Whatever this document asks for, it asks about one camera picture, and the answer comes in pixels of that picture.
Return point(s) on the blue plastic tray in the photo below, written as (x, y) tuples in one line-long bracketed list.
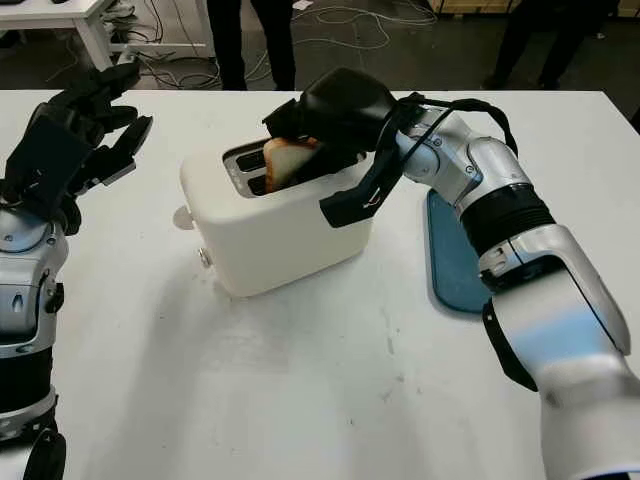
[(450, 260)]

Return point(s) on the white paper sheet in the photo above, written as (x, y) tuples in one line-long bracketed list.
[(304, 4)]

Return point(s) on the person in black trousers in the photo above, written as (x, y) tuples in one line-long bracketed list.
[(280, 40)]

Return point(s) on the person in dark trousers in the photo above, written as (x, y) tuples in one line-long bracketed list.
[(525, 40)]

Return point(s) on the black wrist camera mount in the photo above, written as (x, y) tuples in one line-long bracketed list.
[(350, 205), (45, 160)]

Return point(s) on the white power strip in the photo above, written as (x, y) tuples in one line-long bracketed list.
[(127, 57)]

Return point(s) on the white desk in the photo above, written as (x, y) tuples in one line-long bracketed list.
[(50, 15)]

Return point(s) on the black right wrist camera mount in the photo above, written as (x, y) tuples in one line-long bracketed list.
[(350, 205)]

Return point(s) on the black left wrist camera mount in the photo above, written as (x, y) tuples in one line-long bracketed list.
[(45, 160)]

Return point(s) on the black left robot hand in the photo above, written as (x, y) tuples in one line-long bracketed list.
[(75, 107)]

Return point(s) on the cream two-slot toaster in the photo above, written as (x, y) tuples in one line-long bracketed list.
[(280, 240)]

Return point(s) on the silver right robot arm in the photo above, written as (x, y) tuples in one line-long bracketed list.
[(550, 280)]

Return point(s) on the toast slice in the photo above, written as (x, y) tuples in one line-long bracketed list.
[(287, 162)]

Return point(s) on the wooden crate stack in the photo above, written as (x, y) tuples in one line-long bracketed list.
[(500, 5)]

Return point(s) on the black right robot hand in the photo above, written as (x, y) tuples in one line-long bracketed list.
[(345, 105)]

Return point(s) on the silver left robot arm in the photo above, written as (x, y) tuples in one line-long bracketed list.
[(20, 280)]

